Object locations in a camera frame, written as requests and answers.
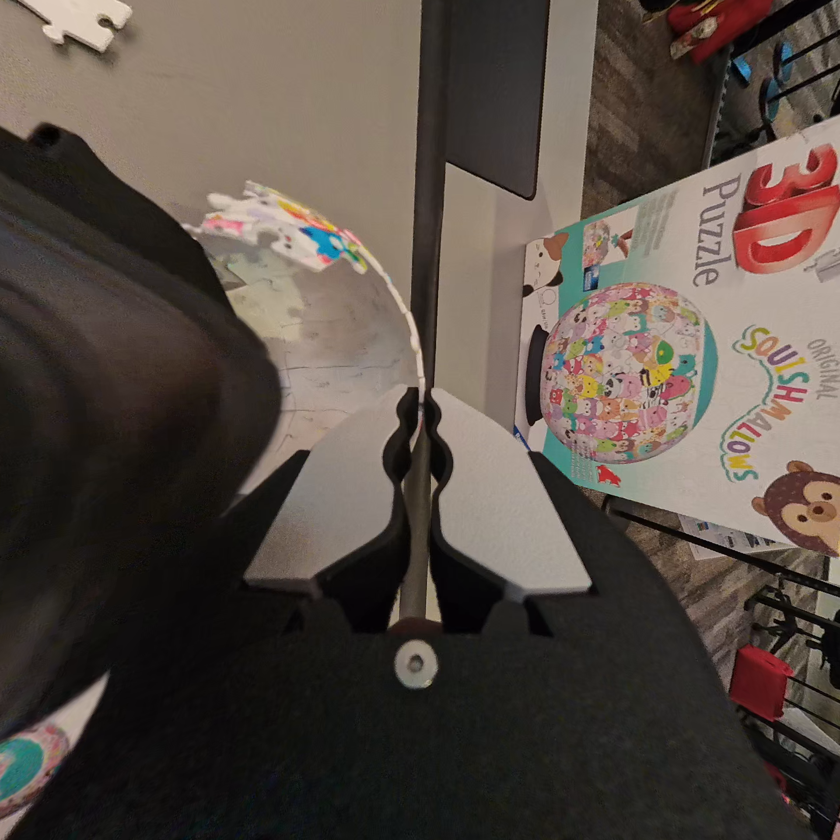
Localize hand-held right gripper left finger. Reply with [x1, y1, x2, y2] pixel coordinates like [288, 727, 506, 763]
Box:
[243, 389, 418, 598]

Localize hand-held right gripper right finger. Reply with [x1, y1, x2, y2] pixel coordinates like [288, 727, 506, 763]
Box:
[423, 388, 592, 599]

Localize partly built white puzzle ball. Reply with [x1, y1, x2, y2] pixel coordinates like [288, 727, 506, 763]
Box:
[183, 180, 429, 489]

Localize colourful puzzle ball box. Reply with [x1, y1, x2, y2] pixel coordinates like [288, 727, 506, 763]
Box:
[515, 115, 840, 556]

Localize loose white puzzle pieces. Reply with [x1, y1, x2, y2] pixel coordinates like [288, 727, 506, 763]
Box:
[12, 0, 136, 55]

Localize red object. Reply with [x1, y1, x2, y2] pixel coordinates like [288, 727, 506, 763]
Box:
[728, 645, 798, 721]

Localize printed instruction sheet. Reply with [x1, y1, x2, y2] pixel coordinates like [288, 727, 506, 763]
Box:
[0, 675, 114, 817]

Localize black mat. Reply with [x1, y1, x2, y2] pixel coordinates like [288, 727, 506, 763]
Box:
[443, 0, 553, 202]

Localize red bag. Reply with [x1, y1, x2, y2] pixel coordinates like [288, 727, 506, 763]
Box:
[666, 0, 777, 68]

